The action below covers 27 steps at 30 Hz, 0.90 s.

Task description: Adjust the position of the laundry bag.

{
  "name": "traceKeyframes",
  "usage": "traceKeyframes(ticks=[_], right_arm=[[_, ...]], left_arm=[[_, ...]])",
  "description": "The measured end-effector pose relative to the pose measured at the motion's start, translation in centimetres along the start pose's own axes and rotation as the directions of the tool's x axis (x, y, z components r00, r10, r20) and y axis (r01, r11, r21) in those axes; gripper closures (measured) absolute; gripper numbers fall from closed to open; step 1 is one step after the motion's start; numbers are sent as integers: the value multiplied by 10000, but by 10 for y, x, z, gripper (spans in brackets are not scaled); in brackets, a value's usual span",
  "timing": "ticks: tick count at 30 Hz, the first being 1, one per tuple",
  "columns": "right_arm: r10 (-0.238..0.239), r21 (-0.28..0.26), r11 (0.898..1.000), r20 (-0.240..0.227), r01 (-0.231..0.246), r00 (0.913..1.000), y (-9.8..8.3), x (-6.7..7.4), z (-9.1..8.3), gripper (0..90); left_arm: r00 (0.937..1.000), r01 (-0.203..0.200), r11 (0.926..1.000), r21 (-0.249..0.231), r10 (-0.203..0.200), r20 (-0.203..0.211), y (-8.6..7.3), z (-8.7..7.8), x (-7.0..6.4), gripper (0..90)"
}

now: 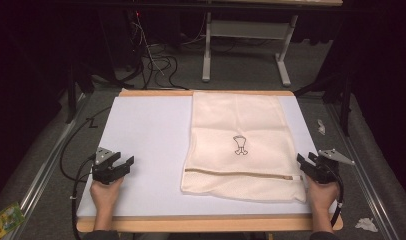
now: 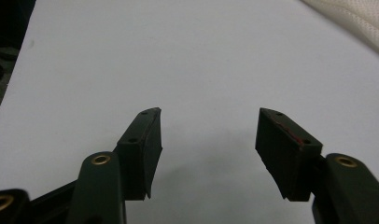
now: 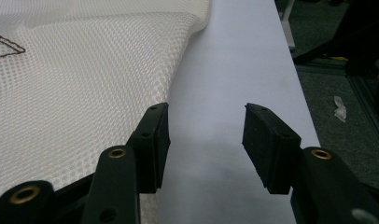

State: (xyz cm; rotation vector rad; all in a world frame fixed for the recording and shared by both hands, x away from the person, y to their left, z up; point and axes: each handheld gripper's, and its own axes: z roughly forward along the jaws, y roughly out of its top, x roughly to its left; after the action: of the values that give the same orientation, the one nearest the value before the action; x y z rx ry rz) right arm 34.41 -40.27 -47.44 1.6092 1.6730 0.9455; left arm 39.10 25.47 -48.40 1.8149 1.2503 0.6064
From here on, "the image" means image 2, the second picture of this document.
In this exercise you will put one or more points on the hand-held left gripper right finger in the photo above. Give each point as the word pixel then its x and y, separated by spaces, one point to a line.
pixel 284 155

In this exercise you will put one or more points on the white mesh laundry bag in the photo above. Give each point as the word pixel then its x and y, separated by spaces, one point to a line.
pixel 365 18

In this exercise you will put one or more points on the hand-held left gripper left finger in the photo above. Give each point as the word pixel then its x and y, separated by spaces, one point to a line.
pixel 141 155

